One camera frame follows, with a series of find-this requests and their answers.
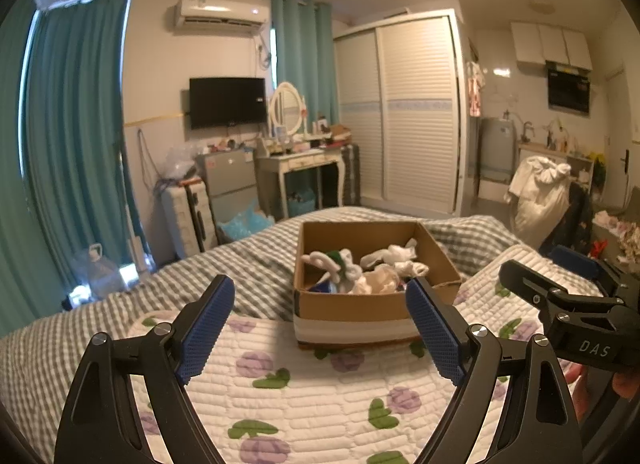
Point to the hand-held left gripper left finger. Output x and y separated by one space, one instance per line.
202 331

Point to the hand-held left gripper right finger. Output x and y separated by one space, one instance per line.
435 331

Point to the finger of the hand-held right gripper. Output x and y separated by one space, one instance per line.
575 259
525 286

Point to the beige sock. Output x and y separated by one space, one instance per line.
380 280

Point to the white sock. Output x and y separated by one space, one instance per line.
400 256

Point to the brown cardboard box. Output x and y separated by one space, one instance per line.
350 316

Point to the white plush toy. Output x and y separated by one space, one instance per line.
342 269

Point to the person's right hand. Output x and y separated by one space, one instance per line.
627 384

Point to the dark jacket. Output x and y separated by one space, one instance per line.
570 224

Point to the white clothes bundle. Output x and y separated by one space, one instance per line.
535 199

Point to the yellow flowers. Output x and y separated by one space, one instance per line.
596 158

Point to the blue plastic bag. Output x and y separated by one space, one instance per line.
245 226

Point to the white suitcase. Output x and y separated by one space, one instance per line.
180 219

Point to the clear water jug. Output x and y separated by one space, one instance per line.
100 274

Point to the floral white quilt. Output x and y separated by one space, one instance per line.
310 409

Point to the grey washing machine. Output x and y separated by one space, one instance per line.
496 148

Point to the grey mini fridge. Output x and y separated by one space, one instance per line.
227 178

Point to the black range hood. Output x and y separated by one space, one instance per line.
567 91

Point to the clear plastic bag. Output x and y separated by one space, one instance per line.
179 161

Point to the dark striped suitcase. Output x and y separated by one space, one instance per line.
351 173

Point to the white dressing table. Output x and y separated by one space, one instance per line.
295 159

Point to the hanging pink clothes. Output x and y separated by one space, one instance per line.
475 88

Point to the white sliding wardrobe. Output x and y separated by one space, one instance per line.
415 118

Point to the wide teal curtain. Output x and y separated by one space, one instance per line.
70 143

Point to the white oval mirror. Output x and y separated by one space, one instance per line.
286 106

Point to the narrow teal curtain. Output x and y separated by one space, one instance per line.
302 43

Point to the white air conditioner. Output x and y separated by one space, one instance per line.
220 13

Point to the white wall cabinets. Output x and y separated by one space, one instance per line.
550 43

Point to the black wall television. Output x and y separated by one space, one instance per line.
227 102

